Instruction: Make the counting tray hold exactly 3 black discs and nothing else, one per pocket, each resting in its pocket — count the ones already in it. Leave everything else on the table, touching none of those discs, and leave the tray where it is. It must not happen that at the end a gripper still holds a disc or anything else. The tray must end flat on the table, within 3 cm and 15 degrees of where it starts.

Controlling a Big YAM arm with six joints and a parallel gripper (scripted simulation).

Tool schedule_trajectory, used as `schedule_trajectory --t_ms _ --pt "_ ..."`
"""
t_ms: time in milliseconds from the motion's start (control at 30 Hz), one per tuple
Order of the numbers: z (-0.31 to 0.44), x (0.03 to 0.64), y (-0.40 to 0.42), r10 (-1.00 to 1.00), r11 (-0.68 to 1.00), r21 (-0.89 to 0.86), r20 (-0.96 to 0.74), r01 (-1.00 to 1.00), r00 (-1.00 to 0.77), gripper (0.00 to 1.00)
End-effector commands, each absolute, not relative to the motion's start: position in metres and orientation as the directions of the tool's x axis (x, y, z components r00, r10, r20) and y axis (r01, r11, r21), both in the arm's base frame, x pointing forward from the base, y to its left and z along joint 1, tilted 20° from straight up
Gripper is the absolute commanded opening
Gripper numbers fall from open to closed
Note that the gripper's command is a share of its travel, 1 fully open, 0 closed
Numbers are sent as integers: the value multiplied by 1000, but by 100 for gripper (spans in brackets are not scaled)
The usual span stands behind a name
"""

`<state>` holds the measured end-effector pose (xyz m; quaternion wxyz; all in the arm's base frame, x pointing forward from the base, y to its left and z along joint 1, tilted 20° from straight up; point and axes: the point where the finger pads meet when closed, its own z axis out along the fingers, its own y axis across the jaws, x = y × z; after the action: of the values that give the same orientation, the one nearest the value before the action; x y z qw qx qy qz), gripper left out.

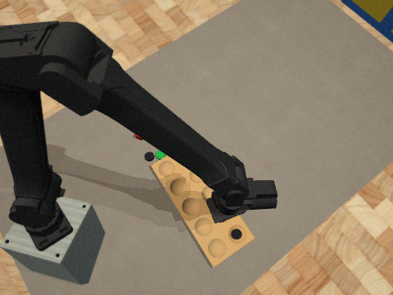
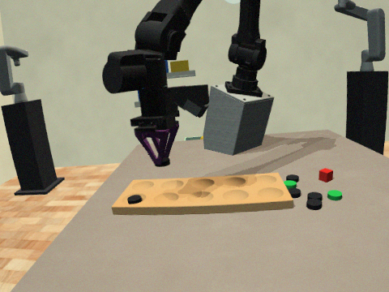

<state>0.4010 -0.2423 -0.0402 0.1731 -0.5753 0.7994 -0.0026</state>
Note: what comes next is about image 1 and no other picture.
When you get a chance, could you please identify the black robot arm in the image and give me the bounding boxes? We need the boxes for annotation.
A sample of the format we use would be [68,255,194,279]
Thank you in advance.
[0,20,278,252]

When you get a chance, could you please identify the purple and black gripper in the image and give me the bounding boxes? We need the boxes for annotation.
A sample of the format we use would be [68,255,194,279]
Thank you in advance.
[206,197,250,224]

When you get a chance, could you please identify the green disc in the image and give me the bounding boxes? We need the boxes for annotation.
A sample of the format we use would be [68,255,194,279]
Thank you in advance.
[156,150,165,160]

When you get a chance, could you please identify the wooden tray with round pockets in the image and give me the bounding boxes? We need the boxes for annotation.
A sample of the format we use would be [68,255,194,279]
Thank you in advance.
[151,156,255,267]

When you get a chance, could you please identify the black disc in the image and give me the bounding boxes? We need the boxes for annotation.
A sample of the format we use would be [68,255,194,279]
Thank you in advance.
[145,152,155,161]
[232,229,242,239]

